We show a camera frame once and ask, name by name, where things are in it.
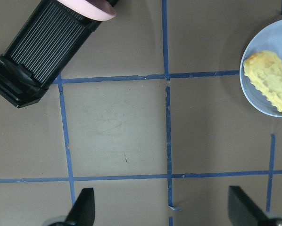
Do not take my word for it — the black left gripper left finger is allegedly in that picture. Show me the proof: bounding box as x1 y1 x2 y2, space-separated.
65 188 95 226

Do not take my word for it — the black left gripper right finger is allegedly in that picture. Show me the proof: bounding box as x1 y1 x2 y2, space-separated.
227 186 269 226

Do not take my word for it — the light blue plate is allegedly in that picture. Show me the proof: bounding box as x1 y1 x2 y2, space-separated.
240 20 282 118

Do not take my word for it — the spiral orange bread roll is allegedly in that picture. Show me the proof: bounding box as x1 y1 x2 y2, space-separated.
243 50 282 113

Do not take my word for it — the black plate rack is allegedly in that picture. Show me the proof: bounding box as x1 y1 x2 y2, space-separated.
0 0 102 108

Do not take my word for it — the pink plate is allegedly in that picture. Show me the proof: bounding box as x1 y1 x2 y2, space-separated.
58 0 116 21

